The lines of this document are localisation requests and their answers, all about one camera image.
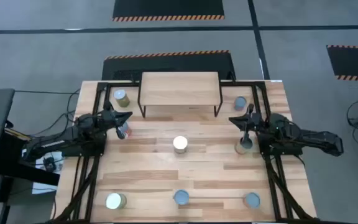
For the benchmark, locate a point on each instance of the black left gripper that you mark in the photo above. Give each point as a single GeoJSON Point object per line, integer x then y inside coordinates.
{"type": "Point", "coordinates": [110, 116]}

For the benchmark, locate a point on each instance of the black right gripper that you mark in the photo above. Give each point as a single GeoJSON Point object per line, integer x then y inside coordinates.
{"type": "Point", "coordinates": [252, 124]}

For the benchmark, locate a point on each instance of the small teal orange label can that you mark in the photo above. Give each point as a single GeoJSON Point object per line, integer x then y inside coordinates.
{"type": "Point", "coordinates": [240, 103]}

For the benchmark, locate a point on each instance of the green oranges label can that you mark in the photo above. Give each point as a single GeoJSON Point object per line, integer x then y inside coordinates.
{"type": "Point", "coordinates": [121, 98]}

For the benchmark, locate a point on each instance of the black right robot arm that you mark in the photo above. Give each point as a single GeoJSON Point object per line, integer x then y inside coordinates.
{"type": "Point", "coordinates": [315, 137]}

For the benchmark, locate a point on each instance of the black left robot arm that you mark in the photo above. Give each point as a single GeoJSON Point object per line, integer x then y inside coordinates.
{"type": "Point", "coordinates": [61, 140]}

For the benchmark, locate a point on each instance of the wooden shelf with black legs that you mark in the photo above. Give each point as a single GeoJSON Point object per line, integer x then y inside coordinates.
{"type": "Point", "coordinates": [179, 88]}

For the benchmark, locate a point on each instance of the tan label tin can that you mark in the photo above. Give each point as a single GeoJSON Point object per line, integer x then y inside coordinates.
{"type": "Point", "coordinates": [238, 149]}

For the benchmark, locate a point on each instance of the black hazard striped floor mat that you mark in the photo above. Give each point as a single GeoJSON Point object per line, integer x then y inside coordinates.
{"type": "Point", "coordinates": [166, 63]}
{"type": "Point", "coordinates": [353, 62]}
{"type": "Point", "coordinates": [166, 7]}

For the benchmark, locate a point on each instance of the grey lidded tin can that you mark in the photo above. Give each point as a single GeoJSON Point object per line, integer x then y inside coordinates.
{"type": "Point", "coordinates": [252, 200]}

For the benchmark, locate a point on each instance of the yellow label tin can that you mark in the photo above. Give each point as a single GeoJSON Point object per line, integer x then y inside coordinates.
{"type": "Point", "coordinates": [115, 201]}

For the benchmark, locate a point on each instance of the small black controller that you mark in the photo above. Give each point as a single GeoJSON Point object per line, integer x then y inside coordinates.
{"type": "Point", "coordinates": [49, 164]}

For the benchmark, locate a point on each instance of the white paper sheet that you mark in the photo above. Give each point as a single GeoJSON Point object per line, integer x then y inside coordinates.
{"type": "Point", "coordinates": [42, 186]}

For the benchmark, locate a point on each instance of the black desk base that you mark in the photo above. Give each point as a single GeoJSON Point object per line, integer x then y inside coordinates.
{"type": "Point", "coordinates": [26, 174]}

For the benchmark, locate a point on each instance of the black metal table frame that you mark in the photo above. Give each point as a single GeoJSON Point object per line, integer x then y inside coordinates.
{"type": "Point", "coordinates": [244, 83]}

